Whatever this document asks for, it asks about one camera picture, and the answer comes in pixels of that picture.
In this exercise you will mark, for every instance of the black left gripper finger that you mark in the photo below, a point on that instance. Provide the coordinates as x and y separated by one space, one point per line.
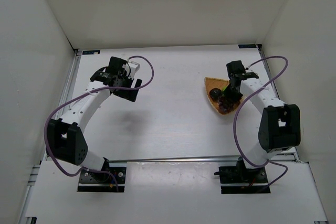
137 84
129 95

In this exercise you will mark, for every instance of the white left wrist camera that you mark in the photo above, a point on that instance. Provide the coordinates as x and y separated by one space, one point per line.
131 69

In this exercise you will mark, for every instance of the dark purple fake fruit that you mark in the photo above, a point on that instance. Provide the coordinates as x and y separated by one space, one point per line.
215 94

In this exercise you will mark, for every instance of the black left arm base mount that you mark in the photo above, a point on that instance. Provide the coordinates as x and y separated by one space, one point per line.
103 183

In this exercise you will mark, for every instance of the red fake grape bunch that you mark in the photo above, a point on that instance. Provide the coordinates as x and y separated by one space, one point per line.
226 105

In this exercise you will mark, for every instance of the blue right corner label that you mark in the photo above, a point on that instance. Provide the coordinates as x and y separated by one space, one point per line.
246 46

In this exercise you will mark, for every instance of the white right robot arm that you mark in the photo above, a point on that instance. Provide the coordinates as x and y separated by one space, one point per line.
279 128

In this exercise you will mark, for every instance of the blue left corner label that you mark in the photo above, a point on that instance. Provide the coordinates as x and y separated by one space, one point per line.
91 52

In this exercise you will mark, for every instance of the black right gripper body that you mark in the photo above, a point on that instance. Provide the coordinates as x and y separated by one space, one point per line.
232 94

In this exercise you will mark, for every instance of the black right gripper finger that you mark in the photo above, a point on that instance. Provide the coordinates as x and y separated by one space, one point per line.
228 93
236 96

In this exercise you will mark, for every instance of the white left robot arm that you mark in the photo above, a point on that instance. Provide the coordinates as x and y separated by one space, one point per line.
64 137

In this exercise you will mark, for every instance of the blue corner label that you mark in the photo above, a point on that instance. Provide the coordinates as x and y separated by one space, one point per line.
246 46
91 52

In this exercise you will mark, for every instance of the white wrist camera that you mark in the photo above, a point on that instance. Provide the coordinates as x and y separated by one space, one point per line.
131 69
247 70

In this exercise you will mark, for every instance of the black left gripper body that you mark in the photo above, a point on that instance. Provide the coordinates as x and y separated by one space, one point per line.
127 92

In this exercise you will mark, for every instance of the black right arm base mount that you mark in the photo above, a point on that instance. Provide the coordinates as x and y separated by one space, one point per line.
236 181

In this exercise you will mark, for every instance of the silver metal rail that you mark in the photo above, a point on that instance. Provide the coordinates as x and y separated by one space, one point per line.
229 158

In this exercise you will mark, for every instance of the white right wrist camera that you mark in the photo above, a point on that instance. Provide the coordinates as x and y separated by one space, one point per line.
247 70

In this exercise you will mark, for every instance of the triangular woven bamboo basket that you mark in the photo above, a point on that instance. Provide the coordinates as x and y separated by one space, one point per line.
211 83

